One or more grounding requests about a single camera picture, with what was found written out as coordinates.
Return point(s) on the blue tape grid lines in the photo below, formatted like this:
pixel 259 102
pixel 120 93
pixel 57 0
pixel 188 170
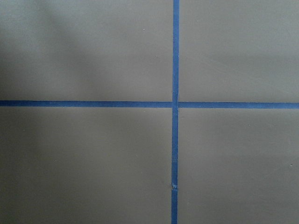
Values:
pixel 175 104

